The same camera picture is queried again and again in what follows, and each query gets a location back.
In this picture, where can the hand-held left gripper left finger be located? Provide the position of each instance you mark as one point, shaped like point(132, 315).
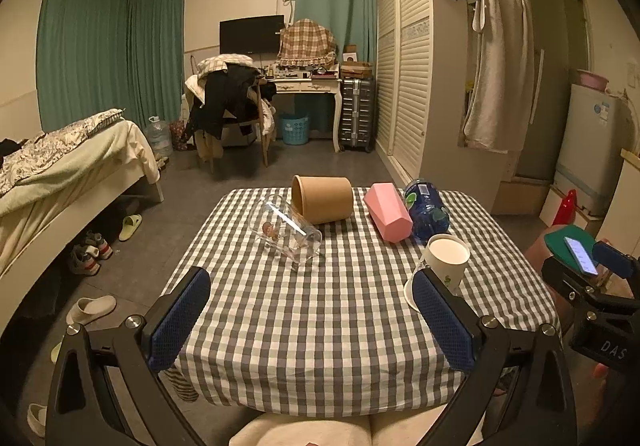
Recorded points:
point(180, 321)

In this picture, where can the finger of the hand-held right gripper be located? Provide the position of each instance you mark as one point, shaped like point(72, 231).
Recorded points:
point(567, 278)
point(617, 260)

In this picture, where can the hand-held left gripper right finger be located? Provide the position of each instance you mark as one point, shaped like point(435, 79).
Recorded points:
point(445, 326)

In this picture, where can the white paper cup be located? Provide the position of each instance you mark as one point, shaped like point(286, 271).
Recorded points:
point(447, 258)

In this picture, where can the pink faceted cup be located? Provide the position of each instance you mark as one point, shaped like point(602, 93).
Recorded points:
point(387, 213)

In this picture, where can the clear glass cup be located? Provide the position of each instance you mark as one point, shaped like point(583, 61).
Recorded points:
point(290, 236)

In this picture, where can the brown paper cup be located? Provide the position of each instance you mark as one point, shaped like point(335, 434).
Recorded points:
point(325, 198)

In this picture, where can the person's right hand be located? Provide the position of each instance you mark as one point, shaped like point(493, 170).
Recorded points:
point(600, 371)

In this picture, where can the smartphone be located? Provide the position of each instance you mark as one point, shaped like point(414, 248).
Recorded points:
point(581, 256)

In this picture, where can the green pad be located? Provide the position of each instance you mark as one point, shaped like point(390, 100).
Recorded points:
point(557, 241)

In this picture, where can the white slipper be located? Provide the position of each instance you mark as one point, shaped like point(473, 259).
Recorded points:
point(92, 308)
point(37, 418)

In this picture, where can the yellow slipper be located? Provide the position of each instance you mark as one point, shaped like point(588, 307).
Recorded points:
point(130, 227)

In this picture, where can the pair of sneakers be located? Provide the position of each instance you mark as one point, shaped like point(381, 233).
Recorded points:
point(90, 256)

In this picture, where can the small white fridge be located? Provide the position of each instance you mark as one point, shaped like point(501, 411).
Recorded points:
point(592, 150)

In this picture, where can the grey checked tablecloth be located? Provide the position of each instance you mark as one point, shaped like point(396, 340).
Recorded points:
point(320, 326)

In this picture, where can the person's legs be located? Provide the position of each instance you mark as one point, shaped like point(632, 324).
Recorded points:
point(325, 431)

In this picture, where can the bed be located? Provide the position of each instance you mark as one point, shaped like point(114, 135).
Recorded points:
point(75, 196)

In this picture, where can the pink basin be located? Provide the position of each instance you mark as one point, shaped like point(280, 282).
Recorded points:
point(592, 79)

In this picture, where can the large water jug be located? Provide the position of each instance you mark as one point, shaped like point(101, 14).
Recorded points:
point(159, 135)

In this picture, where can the wooden chair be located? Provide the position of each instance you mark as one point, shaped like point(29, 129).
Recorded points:
point(263, 140)

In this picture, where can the frosted glass door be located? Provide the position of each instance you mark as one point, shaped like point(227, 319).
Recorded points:
point(555, 65)

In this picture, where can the hanging white towel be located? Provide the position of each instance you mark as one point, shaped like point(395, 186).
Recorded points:
point(497, 75)

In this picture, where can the patterned quilt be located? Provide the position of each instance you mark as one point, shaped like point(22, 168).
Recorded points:
point(45, 150)

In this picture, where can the blue laundry basket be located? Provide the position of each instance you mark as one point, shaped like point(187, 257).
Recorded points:
point(294, 129)

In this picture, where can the chair with clothes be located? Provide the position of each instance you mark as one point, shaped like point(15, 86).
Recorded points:
point(220, 95)

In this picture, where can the grey suitcase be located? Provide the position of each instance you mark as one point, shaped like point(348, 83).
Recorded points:
point(356, 113)

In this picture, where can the white louvred wardrobe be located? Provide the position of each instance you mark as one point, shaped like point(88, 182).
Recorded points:
point(415, 75)

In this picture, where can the white desk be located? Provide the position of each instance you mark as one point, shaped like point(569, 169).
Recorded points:
point(305, 86)

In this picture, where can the cardboard box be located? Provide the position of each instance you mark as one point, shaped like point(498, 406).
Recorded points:
point(356, 69)

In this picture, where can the wide green curtain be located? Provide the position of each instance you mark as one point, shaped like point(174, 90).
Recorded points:
point(100, 55)

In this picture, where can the black television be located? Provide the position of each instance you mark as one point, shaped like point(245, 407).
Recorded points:
point(250, 34)

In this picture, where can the plaid cloth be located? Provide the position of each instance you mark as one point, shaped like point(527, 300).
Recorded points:
point(306, 43)

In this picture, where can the narrow green curtain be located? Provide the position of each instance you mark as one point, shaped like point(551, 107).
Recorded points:
point(345, 0)

